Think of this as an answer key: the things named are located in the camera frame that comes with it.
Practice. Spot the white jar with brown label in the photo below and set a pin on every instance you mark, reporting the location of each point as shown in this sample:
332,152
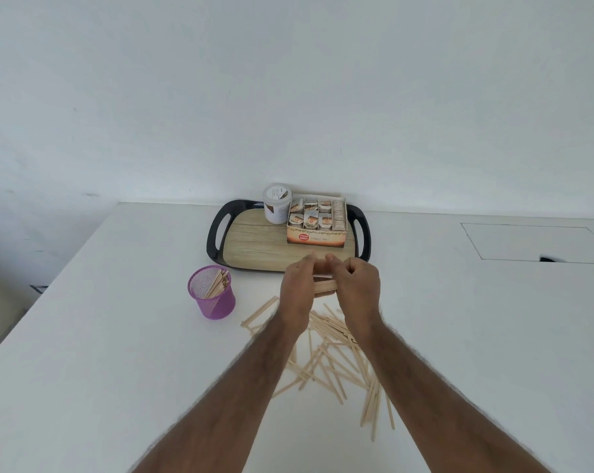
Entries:
276,206

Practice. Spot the person's right hand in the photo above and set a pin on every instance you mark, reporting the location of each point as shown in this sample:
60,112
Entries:
358,290

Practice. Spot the bundle of wooden sticks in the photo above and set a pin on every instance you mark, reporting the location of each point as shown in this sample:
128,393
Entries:
324,286

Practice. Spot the purple mesh cup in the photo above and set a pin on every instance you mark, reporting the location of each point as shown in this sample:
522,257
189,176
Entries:
215,302

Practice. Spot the scattered pile of wooden sticks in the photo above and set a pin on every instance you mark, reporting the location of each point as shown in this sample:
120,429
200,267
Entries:
334,362

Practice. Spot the person's left hand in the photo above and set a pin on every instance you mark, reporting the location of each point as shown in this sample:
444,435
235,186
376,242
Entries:
297,293

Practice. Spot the rows of small sachets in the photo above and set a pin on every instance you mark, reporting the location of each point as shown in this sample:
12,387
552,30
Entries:
318,214

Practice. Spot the black tray with wood-look surface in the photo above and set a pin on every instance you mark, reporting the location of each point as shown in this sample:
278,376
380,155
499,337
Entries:
252,241

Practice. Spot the person's left forearm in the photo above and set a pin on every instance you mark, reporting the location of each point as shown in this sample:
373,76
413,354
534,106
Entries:
237,398

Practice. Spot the person's left fingers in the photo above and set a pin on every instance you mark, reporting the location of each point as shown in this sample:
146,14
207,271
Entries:
310,262

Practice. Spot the person's right forearm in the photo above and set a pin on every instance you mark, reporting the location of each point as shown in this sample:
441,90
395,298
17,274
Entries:
425,394

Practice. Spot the wooden sticks standing in cup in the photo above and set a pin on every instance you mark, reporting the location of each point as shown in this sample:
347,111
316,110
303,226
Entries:
217,283

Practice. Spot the person's right fingers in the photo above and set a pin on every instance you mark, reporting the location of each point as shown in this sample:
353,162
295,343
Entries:
340,266

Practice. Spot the open cardboard box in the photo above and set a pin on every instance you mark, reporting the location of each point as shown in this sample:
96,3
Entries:
316,237

